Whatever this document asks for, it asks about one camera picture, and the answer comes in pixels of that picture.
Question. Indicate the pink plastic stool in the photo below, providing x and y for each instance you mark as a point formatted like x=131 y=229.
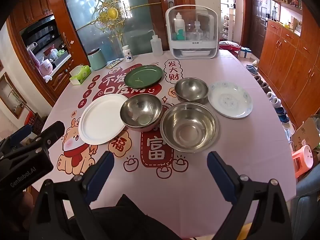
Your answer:
x=303 y=158

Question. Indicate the large steel bowl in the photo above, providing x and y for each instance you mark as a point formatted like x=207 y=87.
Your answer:
x=188 y=127

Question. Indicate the white pill bottle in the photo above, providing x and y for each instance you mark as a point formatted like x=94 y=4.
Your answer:
x=127 y=53

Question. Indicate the tall wooden wall cabinet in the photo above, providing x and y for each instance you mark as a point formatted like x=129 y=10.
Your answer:
x=287 y=55

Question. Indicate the white storage box clear lid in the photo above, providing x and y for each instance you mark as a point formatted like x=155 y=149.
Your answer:
x=192 y=45

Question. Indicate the green tissue pack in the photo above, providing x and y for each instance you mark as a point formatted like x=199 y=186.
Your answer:
x=81 y=73

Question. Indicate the printed pink tablecloth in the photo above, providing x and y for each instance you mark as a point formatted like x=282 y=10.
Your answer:
x=200 y=170

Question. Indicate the glass door gold ornament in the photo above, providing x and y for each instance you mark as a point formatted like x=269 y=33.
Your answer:
x=135 y=30

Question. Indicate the white bottle teal base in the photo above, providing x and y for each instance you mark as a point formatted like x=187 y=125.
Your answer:
x=179 y=25

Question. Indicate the wooden wall frame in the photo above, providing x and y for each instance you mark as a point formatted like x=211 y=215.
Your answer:
x=12 y=97

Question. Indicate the dark wooden door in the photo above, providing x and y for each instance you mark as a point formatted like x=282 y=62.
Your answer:
x=257 y=25

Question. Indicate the clear squeeze bottle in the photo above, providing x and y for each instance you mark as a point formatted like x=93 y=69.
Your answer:
x=156 y=46

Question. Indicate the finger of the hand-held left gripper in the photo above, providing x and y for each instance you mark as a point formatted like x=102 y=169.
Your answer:
x=52 y=130
x=17 y=133

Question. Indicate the blister pill pack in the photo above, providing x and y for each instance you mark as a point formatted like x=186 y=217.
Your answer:
x=114 y=63

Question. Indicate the red cloth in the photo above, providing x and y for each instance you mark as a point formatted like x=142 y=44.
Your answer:
x=228 y=45

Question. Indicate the pink plastic container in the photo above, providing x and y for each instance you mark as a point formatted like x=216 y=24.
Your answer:
x=45 y=66

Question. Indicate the pink-sided steel bowl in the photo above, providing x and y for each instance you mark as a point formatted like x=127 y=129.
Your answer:
x=140 y=107

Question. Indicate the cardboard box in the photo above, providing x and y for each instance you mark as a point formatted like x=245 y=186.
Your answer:
x=303 y=131

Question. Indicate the blue white gift box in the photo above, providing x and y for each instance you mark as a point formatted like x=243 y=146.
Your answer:
x=244 y=53

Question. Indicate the wooden kitchen cabinet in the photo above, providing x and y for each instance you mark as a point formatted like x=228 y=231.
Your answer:
x=62 y=80

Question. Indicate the green plate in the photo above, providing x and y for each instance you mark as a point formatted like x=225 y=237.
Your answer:
x=142 y=76

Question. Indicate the dark plastic crate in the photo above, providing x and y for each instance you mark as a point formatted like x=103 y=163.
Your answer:
x=32 y=121

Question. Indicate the row of shoes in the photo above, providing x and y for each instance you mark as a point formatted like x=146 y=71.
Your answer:
x=273 y=100

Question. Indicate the plain white plate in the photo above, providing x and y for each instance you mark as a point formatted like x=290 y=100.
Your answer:
x=100 y=120

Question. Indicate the mint green canister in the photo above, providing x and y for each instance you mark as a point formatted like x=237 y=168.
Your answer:
x=96 y=61

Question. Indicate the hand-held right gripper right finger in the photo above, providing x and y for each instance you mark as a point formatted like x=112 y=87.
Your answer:
x=220 y=170

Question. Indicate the blue chair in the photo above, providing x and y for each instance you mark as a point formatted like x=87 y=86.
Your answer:
x=307 y=200

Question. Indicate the small steel bowl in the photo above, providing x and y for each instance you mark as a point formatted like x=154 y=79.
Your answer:
x=191 y=88

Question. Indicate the blue patterned white plate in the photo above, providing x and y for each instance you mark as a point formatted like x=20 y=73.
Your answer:
x=230 y=100

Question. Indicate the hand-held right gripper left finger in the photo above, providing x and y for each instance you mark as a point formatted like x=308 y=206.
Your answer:
x=100 y=170

